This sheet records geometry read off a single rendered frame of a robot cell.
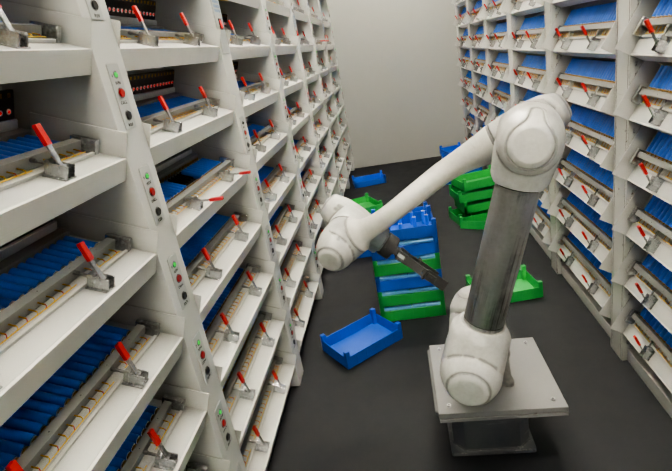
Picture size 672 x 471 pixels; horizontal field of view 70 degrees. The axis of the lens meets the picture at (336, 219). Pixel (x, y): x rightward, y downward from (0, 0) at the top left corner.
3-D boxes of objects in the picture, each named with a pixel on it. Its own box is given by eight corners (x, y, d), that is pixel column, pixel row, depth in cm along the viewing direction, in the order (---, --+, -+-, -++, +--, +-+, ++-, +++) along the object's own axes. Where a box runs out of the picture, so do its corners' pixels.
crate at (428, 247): (433, 235, 231) (431, 220, 229) (439, 252, 212) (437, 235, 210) (371, 244, 235) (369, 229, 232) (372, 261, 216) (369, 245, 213)
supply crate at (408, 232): (431, 220, 229) (429, 204, 226) (437, 235, 210) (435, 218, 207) (369, 229, 232) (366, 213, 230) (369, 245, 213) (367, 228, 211)
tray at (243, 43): (268, 56, 218) (272, 23, 213) (227, 60, 161) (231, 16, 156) (225, 47, 218) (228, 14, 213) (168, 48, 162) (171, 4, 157)
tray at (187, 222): (247, 181, 165) (250, 155, 162) (174, 254, 109) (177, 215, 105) (190, 169, 166) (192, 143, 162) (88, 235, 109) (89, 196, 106)
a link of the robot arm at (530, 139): (498, 375, 138) (494, 430, 118) (441, 358, 142) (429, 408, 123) (574, 104, 108) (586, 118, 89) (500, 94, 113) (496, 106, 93)
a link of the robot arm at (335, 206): (361, 235, 152) (351, 256, 141) (321, 207, 152) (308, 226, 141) (380, 211, 147) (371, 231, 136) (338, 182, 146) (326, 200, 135)
